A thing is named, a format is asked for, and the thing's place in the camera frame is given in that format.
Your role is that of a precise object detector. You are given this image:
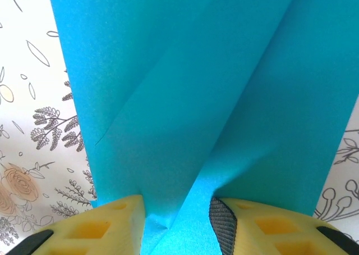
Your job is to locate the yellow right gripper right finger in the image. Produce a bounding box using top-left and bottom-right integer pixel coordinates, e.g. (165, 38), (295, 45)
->
(209, 195), (359, 255)

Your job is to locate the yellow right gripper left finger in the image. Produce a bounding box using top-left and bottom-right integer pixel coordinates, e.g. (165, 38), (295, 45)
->
(5, 194), (147, 255)

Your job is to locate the floral table cover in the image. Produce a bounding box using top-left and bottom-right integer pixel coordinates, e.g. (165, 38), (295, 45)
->
(0, 0), (359, 255)

